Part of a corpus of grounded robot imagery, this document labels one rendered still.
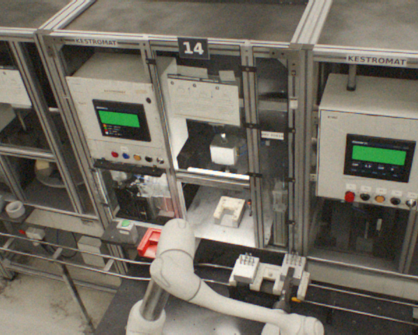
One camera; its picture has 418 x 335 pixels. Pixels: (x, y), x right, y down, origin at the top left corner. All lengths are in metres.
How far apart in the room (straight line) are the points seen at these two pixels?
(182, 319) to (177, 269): 0.85
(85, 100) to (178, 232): 0.78
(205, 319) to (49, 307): 1.49
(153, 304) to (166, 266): 0.44
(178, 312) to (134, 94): 1.15
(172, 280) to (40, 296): 2.16
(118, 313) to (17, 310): 1.28
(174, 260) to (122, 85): 0.79
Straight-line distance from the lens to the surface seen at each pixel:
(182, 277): 1.87
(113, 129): 2.36
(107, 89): 2.26
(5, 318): 3.92
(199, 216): 2.80
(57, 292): 3.89
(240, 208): 2.72
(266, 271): 2.57
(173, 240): 1.94
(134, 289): 2.84
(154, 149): 2.36
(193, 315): 2.68
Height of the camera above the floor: 2.89
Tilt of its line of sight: 41 degrees down
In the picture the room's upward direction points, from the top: 8 degrees counter-clockwise
